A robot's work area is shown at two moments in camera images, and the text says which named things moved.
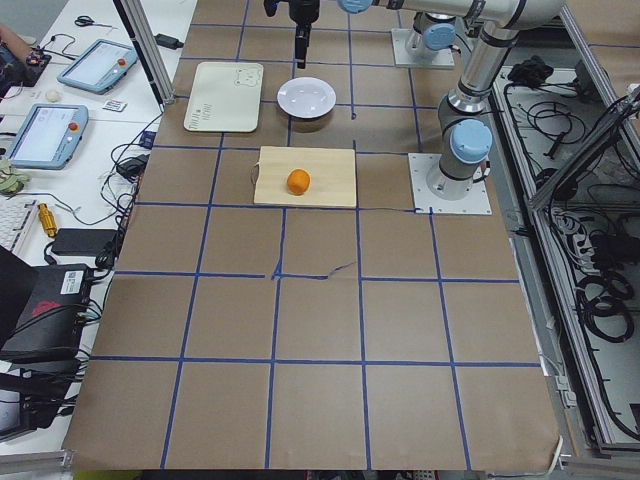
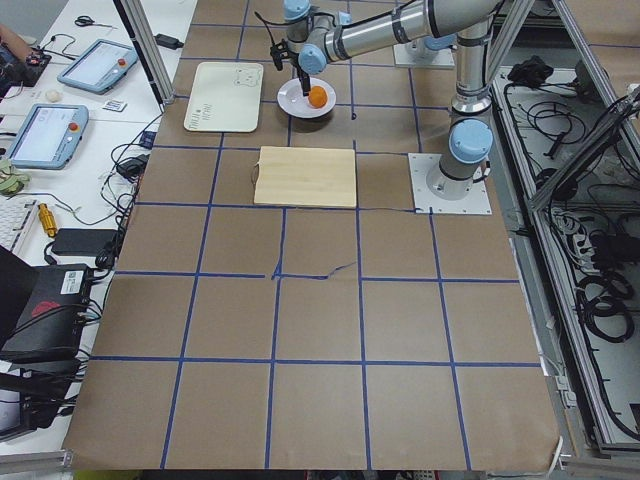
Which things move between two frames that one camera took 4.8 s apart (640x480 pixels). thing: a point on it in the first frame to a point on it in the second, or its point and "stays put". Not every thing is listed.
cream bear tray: (225, 97) stays put
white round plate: (306, 98) stays put
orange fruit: (298, 181) to (318, 97)
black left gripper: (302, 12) to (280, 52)
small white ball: (52, 95) stays put
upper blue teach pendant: (99, 67) stays put
